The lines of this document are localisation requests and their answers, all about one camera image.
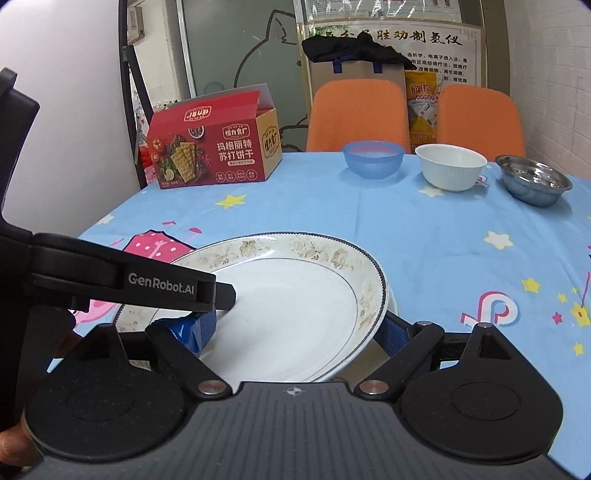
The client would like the stainless steel bowl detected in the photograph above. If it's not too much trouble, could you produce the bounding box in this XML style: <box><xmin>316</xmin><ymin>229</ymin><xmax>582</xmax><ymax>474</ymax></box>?
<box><xmin>495</xmin><ymin>155</ymin><xmax>573</xmax><ymax>208</ymax></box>

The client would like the wall poster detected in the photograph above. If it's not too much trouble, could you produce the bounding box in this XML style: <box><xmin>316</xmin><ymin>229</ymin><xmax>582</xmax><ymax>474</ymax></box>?
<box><xmin>302</xmin><ymin>18</ymin><xmax>488</xmax><ymax>88</ymax></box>

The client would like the person's left hand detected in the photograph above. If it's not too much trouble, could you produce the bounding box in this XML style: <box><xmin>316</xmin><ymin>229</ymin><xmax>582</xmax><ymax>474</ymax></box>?
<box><xmin>0</xmin><ymin>411</ymin><xmax>43</xmax><ymax>468</ymax></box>

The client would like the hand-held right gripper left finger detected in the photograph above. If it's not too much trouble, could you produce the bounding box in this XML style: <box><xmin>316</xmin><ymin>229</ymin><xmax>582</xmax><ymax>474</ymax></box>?
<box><xmin>69</xmin><ymin>311</ymin><xmax>232</xmax><ymax>400</ymax></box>

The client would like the blue plastic bowl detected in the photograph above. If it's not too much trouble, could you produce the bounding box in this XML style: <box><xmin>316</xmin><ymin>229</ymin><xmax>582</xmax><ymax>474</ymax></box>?
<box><xmin>342</xmin><ymin>141</ymin><xmax>406</xmax><ymax>181</ymax></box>

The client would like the blue printed tablecloth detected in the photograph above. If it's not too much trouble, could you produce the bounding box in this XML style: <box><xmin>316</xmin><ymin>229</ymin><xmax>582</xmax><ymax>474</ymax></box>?
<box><xmin>46</xmin><ymin>150</ymin><xmax>591</xmax><ymax>480</ymax></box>

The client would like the red cracker box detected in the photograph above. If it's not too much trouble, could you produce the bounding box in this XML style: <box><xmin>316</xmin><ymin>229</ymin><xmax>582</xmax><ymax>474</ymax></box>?
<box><xmin>145</xmin><ymin>83</ymin><xmax>283</xmax><ymax>190</ymax></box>

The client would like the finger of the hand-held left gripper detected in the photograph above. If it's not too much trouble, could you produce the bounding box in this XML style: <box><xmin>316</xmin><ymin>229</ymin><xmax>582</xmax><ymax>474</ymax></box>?
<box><xmin>31</xmin><ymin>233</ymin><xmax>237</xmax><ymax>313</ymax></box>

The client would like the white floral rim plate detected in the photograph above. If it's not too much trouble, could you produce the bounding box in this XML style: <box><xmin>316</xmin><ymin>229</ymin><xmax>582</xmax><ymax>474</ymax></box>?
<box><xmin>113</xmin><ymin>232</ymin><xmax>399</xmax><ymax>384</ymax></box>

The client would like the yellow snack packet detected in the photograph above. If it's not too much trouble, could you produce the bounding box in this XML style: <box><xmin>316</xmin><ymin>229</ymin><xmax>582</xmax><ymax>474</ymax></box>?
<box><xmin>404</xmin><ymin>69</ymin><xmax>445</xmax><ymax>149</ymax></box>

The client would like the brown paper bag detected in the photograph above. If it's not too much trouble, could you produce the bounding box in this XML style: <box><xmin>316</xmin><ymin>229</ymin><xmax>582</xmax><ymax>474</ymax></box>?
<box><xmin>308</xmin><ymin>58</ymin><xmax>407</xmax><ymax>116</ymax></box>

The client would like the frosted glass door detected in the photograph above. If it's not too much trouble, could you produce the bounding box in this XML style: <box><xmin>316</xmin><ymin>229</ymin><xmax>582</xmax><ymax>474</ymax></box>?
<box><xmin>178</xmin><ymin>0</ymin><xmax>309</xmax><ymax>152</ymax></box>

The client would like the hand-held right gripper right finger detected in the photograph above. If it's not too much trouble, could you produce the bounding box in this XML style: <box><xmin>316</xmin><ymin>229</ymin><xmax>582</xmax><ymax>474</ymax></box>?
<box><xmin>355</xmin><ymin>314</ymin><xmax>527</xmax><ymax>398</ymax></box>

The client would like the orange chair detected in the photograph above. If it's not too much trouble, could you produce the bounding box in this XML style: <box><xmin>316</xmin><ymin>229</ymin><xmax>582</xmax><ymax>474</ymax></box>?
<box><xmin>306</xmin><ymin>79</ymin><xmax>411</xmax><ymax>154</ymax></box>
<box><xmin>436</xmin><ymin>84</ymin><xmax>527</xmax><ymax>160</ymax></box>

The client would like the black cloth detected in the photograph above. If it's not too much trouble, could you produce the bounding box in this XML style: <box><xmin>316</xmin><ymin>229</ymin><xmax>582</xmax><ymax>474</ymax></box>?
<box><xmin>301</xmin><ymin>34</ymin><xmax>411</xmax><ymax>65</ymax></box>

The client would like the white ribbed bowl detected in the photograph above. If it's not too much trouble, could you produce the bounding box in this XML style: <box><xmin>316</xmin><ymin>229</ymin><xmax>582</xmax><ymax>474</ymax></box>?
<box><xmin>414</xmin><ymin>143</ymin><xmax>488</xmax><ymax>192</ymax></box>

